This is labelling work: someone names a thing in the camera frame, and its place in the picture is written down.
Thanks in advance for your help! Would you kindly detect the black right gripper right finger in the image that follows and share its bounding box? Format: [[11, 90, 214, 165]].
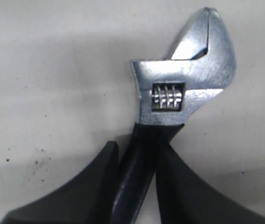
[[156, 143, 265, 224]]

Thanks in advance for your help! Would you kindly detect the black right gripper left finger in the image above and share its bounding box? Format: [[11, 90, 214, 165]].
[[1, 141, 119, 224]]

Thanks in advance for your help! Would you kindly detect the adjustable wrench black handle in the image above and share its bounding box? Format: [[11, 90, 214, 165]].
[[104, 7, 237, 224]]

